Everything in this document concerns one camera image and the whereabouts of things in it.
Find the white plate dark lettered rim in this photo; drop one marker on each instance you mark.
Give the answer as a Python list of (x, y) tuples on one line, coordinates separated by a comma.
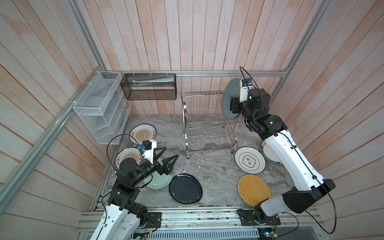
[(269, 154)]

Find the chrome dish rack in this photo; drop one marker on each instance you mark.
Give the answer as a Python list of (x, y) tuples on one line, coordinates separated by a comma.
[(205, 127)]

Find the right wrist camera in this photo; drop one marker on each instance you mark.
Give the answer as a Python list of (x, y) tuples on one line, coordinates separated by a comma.
[(245, 86)]

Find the orange sunburst plate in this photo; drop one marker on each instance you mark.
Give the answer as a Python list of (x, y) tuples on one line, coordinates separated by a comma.
[(142, 132), (128, 153)]

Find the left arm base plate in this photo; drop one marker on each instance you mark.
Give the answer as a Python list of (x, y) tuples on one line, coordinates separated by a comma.
[(151, 220)]

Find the white wire shelf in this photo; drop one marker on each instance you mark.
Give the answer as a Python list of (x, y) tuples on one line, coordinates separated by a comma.
[(103, 109)]

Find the grey-green plate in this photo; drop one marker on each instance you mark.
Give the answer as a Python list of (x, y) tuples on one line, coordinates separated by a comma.
[(231, 106)]

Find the dark blue oval plate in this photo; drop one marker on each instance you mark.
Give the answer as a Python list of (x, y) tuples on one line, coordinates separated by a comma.
[(185, 189)]

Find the white plate black outline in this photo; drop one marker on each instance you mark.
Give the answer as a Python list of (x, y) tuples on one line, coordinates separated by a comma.
[(250, 160)]

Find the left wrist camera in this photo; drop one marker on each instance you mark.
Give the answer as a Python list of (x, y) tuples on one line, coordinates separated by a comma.
[(147, 150)]

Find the mint plate with flower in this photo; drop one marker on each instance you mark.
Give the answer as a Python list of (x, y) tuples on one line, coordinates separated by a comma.
[(157, 181)]

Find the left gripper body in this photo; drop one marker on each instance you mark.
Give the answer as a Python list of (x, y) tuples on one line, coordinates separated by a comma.
[(146, 168)]

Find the black mesh basket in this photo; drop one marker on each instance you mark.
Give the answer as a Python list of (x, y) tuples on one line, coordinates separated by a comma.
[(140, 87)]

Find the aluminium frame rail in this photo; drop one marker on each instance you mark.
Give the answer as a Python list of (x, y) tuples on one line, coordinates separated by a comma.
[(214, 73)]

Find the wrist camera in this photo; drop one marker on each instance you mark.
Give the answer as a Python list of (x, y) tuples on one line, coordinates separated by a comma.
[(245, 86), (147, 150)]

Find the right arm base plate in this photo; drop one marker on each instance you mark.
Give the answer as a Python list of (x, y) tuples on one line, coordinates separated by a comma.
[(249, 218)]

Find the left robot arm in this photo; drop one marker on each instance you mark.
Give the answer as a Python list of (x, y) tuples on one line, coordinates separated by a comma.
[(122, 215)]

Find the yellow woven plate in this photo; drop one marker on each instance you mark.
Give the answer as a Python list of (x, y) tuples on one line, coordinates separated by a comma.
[(253, 190)]

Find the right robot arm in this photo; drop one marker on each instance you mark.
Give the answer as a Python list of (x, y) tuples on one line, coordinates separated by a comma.
[(309, 185)]

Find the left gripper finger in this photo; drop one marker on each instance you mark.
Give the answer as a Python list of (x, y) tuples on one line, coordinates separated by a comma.
[(158, 152), (168, 164)]

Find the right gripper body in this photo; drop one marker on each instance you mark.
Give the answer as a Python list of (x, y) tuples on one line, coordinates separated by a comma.
[(236, 108)]

